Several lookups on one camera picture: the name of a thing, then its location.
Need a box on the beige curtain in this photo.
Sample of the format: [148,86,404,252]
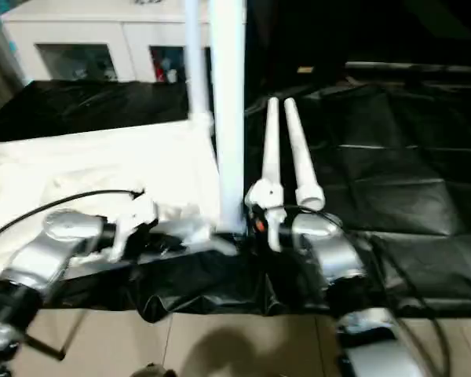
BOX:
[0,16,24,119]

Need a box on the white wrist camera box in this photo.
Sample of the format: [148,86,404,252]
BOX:
[243,178,287,254]
[106,192,159,264]

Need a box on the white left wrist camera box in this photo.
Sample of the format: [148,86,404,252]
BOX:
[106,192,159,264]

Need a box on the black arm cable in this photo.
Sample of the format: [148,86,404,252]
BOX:
[0,189,146,244]
[287,206,456,377]

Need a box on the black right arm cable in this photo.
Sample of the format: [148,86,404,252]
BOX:
[287,206,456,377]

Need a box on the white plastic table leg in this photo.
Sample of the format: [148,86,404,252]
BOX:
[208,0,248,236]
[184,0,214,126]
[261,97,283,189]
[283,98,326,213]

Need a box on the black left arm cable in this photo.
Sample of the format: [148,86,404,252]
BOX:
[0,189,146,244]

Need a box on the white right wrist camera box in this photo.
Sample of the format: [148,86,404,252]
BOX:
[243,178,287,254]

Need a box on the white sideboard cabinet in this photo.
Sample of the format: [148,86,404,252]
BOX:
[0,0,248,83]

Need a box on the white plastic table top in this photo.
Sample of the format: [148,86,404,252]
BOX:
[0,119,240,285]

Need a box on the black plastic mat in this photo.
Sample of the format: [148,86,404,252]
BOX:
[0,79,471,323]

